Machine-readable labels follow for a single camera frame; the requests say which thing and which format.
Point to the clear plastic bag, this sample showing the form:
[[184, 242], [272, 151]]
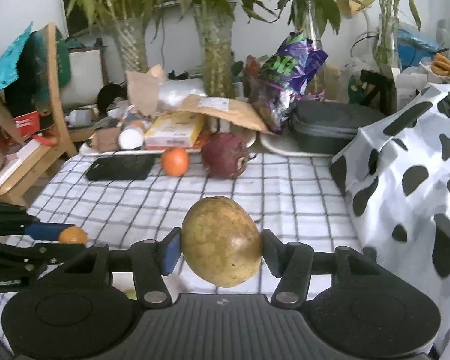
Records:
[[182, 92]]

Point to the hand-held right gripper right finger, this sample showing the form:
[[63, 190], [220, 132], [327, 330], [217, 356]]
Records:
[[273, 251]]

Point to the bamboo plant in glass vase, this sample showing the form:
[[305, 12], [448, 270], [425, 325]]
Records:
[[217, 60], [131, 45], [312, 15], [386, 41]]

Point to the checked bed sheet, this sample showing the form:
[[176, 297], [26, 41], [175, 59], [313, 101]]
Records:
[[303, 195]]

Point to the white tray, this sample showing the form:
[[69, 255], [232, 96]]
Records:
[[108, 152]]

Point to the cow print blanket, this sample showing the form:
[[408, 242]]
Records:
[[416, 150]]

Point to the purple snack bag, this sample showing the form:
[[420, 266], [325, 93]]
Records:
[[288, 78]]

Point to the black phone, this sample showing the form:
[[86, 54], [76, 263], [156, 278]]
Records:
[[120, 167]]

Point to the red snack packet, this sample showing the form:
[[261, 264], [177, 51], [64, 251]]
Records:
[[252, 78]]

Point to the white round container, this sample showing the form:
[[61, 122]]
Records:
[[131, 138]]

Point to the yellow knitted cloth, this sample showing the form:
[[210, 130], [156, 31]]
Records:
[[444, 65]]

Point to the white bin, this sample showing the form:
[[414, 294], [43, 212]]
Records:
[[84, 71]]

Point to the black stand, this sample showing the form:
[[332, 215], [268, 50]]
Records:
[[378, 90]]

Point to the yellow and white box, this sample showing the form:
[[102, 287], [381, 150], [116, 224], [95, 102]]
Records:
[[174, 131]]

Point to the white cylindrical device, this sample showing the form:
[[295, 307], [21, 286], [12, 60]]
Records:
[[80, 117]]

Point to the torn brown paper bag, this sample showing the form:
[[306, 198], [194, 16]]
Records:
[[144, 90]]

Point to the blue plastic bag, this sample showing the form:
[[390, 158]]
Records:
[[416, 39]]

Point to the dark green garment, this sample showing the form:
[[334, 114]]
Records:
[[33, 75]]

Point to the wooden chair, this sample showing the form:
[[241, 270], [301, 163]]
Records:
[[56, 101]]

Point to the large orange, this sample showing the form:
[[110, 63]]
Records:
[[175, 162]]

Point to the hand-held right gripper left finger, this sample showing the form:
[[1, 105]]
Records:
[[171, 251]]

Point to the teal plastic bag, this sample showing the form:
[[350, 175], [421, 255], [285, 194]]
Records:
[[5, 67]]

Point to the brown paper mailer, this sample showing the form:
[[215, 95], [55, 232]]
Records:
[[225, 110]]

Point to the yellow oval fruit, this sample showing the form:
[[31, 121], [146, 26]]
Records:
[[221, 242]]

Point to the black zip case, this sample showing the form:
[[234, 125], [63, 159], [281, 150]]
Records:
[[330, 123]]

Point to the dark red round fruit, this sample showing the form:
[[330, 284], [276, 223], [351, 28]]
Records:
[[225, 155]]

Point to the small orange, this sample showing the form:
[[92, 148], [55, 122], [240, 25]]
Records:
[[73, 236]]

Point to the black rounded object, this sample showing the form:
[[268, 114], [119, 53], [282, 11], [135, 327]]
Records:
[[110, 97]]

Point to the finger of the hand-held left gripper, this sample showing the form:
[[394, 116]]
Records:
[[22, 258], [45, 231]]

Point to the small brown cardboard box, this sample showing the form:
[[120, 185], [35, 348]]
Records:
[[107, 139]]

